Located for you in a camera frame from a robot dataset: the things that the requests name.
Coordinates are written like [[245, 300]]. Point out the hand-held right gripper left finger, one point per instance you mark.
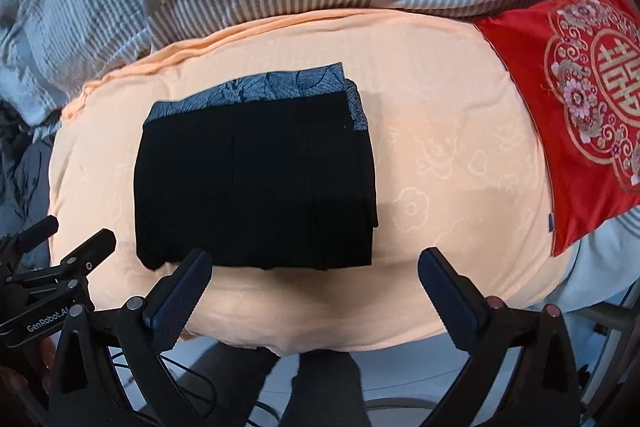
[[185, 292]]

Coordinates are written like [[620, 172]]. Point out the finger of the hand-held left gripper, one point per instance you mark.
[[35, 232], [92, 249]]

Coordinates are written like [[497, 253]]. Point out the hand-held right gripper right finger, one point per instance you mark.
[[450, 302]]

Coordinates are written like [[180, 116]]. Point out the black pants with blue waistband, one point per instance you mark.
[[250, 182]]

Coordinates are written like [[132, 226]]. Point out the person's left hand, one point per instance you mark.
[[47, 359]]

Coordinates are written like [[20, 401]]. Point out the dark grey cloth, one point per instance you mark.
[[25, 177]]

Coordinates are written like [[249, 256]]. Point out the person's left leg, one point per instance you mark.
[[235, 382]]

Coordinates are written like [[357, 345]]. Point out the person's leg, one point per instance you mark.
[[325, 392], [235, 382]]

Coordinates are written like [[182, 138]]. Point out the peach blanket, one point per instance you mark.
[[425, 157]]

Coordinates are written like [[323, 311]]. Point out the person's right leg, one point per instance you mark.
[[325, 392]]

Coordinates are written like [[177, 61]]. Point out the light blue bed sheet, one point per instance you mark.
[[600, 257]]

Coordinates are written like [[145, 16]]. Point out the red embroidered pillow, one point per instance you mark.
[[550, 147]]

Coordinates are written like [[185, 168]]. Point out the grey metal rail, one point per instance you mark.
[[607, 317]]

